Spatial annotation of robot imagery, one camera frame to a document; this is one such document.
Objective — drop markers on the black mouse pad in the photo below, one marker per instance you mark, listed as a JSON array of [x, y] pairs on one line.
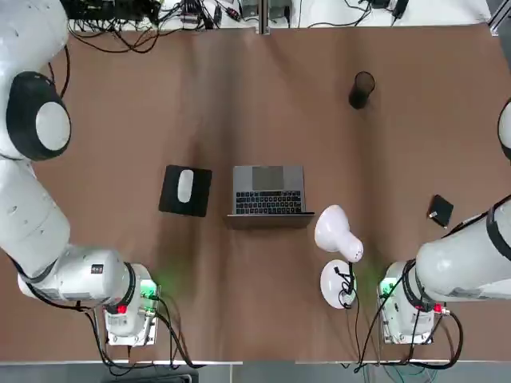
[[167, 199]]

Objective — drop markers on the small black box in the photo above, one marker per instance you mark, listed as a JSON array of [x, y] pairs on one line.
[[441, 207]]

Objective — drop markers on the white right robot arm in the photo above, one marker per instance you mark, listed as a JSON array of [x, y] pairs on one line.
[[459, 263]]

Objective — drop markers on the black power adapter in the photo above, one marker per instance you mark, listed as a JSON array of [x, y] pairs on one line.
[[400, 8]]

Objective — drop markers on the black mesh pen holder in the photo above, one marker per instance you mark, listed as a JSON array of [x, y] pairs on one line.
[[359, 95]]

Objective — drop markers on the grey laptop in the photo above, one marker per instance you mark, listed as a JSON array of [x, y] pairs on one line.
[[243, 183]]

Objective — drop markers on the aluminium frame rail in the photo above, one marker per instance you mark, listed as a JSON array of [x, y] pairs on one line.
[[499, 20]]

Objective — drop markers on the black electronics box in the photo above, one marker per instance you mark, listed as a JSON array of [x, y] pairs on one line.
[[104, 9]]

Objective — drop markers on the aluminium post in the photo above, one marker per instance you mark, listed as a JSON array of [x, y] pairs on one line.
[[263, 18]]

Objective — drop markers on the white desk lamp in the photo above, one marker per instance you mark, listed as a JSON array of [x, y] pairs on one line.
[[331, 227]]

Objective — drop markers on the white computer mouse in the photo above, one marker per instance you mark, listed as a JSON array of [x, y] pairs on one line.
[[184, 186]]

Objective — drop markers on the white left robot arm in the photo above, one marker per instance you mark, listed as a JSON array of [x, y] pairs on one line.
[[32, 223]]

